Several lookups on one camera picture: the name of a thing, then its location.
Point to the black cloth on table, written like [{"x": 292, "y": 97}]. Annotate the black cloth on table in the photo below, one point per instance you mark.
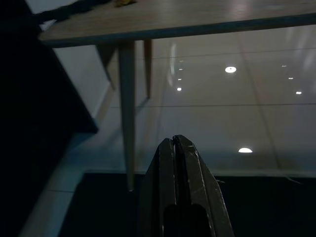
[{"x": 66, "y": 11}]

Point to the yellow crumpled trash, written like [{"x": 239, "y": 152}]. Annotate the yellow crumpled trash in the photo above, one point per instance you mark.
[{"x": 124, "y": 2}]

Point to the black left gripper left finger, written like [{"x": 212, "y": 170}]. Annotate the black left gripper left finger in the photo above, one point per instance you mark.
[{"x": 163, "y": 187}]

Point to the dark cabinet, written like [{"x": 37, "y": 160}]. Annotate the dark cabinet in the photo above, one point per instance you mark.
[{"x": 29, "y": 111}]

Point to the dark floor rug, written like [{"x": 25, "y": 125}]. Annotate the dark floor rug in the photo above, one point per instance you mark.
[{"x": 259, "y": 209}]

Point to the light wooden table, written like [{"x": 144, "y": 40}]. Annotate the light wooden table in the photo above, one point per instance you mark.
[{"x": 153, "y": 22}]

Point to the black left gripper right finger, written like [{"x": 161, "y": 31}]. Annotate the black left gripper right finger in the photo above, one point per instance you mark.
[{"x": 200, "y": 187}]

